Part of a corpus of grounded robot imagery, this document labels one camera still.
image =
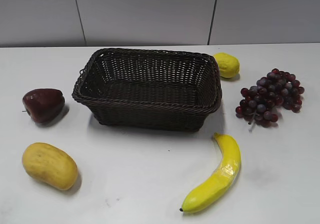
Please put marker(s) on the yellow mango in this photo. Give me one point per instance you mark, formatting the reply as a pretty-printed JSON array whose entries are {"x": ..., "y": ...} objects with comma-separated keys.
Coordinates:
[{"x": 50, "y": 165}]

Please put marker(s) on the dark woven rectangular basket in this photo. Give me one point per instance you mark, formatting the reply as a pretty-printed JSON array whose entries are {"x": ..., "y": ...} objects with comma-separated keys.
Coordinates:
[{"x": 155, "y": 89}]

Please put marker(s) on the yellow lemon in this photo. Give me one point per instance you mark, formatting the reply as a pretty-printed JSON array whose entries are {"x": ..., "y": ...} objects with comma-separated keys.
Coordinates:
[{"x": 228, "y": 65}]

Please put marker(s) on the purple grape bunch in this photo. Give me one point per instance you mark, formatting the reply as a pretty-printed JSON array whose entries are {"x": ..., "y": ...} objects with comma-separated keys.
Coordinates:
[{"x": 260, "y": 102}]

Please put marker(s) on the yellow banana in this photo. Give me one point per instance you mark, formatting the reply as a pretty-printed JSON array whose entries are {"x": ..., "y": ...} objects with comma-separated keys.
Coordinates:
[{"x": 221, "y": 179}]

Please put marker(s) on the dark red apple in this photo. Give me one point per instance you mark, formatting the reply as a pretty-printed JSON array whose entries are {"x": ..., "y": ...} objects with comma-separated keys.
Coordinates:
[{"x": 43, "y": 104}]

